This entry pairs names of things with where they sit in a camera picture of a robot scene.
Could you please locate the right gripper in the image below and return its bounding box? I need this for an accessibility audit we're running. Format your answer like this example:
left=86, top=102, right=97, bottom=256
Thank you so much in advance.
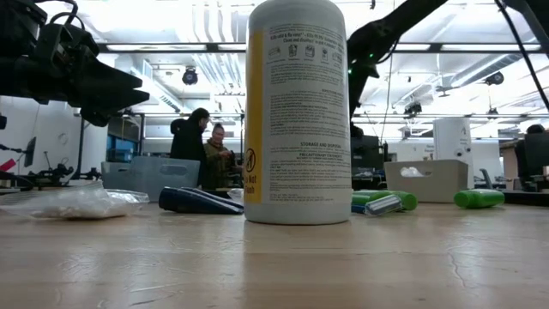
left=347, top=59, right=381, bottom=119

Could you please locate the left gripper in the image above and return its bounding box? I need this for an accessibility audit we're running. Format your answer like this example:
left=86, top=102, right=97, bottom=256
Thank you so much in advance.
left=29, top=15, right=151, bottom=128

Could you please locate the clear bag of cotton balls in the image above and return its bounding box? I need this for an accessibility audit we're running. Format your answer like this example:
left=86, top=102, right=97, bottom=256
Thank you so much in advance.
left=0, top=182, right=150, bottom=220

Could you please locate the dark blue toiletry tube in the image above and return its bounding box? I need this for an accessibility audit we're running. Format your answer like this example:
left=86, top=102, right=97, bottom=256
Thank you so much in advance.
left=182, top=185, right=244, bottom=209
left=158, top=187, right=244, bottom=215

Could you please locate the blue storage shelf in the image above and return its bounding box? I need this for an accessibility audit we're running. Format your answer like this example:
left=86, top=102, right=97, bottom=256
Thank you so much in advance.
left=106, top=135, right=139, bottom=162

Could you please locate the black ceiling device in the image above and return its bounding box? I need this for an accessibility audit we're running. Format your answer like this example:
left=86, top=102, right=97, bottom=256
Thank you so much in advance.
left=403, top=101, right=424, bottom=118

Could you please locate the black equipment box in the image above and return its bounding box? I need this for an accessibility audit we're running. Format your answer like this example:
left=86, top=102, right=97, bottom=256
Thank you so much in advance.
left=351, top=135, right=386, bottom=173

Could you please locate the white wipes canister yellow label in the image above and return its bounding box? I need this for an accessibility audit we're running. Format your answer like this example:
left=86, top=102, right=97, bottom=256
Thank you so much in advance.
left=243, top=0, right=353, bottom=226

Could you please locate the person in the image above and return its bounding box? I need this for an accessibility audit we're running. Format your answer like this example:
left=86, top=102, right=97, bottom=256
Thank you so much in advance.
left=514, top=124, right=548, bottom=192
left=203, top=123, right=236, bottom=191
left=170, top=107, right=211, bottom=188

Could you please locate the grey translucent plastic bin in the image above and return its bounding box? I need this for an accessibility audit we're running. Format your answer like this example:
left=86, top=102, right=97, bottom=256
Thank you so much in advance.
left=101, top=156, right=202, bottom=203

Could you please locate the small black monitor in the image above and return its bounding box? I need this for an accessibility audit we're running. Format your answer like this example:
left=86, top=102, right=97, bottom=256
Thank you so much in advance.
left=23, top=136, right=38, bottom=168

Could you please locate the white column device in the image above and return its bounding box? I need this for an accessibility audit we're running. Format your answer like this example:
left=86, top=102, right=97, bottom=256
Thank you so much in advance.
left=432, top=118, right=475, bottom=190

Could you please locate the blue disposable razor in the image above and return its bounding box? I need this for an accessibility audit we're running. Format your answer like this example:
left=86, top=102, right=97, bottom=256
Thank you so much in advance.
left=351, top=194, right=405, bottom=217

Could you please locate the white plastic bin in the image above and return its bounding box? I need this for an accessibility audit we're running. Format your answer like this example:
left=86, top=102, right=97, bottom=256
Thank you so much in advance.
left=383, top=159, right=469, bottom=203

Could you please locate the black metal rack frame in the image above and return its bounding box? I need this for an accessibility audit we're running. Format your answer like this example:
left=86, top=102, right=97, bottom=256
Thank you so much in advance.
left=73, top=112, right=244, bottom=181

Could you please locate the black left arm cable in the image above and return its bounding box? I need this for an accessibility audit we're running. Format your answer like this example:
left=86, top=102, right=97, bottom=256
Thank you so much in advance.
left=33, top=0, right=87, bottom=31

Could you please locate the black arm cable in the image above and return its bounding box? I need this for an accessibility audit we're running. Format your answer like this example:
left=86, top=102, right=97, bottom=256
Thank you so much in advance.
left=33, top=0, right=87, bottom=31
left=494, top=0, right=549, bottom=113

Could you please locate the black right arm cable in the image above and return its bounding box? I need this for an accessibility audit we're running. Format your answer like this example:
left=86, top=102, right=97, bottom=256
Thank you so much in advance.
left=494, top=0, right=549, bottom=113

